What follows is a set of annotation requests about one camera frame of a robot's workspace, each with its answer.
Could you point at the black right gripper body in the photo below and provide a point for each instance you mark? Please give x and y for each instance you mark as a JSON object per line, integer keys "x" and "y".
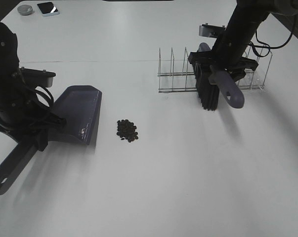
{"x": 227, "y": 51}

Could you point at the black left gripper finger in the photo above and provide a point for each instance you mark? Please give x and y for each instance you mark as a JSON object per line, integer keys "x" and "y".
{"x": 13, "y": 134}
{"x": 42, "y": 140}

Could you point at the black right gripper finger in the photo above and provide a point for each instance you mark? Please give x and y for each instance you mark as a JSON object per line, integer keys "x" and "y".
{"x": 238, "y": 74}
{"x": 205, "y": 74}

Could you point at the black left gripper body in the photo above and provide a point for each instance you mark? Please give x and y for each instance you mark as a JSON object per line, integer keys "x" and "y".
{"x": 26, "y": 109}

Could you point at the purple hand brush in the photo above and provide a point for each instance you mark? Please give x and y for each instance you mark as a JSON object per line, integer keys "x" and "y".
{"x": 221, "y": 83}

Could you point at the purple plastic dustpan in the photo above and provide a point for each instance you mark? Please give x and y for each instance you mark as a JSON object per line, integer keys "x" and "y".
{"x": 80, "y": 106}

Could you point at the pile of coffee beans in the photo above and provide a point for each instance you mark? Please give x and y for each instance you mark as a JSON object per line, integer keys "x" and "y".
{"x": 126, "y": 130}

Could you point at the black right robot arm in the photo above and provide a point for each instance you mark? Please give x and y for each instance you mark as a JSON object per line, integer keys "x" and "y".
{"x": 249, "y": 14}

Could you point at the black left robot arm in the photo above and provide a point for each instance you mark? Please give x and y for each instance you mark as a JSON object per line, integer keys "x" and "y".
{"x": 9, "y": 61}

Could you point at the small grey round cap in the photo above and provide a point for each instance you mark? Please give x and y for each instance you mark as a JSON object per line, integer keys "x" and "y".
{"x": 25, "y": 10}

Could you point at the smartphone in blue case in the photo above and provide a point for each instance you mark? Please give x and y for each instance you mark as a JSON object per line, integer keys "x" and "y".
{"x": 48, "y": 9}

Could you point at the metal wire rack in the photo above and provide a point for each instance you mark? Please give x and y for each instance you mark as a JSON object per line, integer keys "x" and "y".
{"x": 177, "y": 74}

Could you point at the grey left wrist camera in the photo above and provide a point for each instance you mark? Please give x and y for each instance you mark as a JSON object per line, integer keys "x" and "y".
{"x": 35, "y": 78}

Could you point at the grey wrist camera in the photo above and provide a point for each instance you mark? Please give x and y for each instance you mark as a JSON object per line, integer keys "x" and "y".
{"x": 210, "y": 31}
{"x": 35, "y": 78}

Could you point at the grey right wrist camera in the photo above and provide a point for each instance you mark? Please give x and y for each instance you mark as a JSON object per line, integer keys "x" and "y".
{"x": 210, "y": 31}

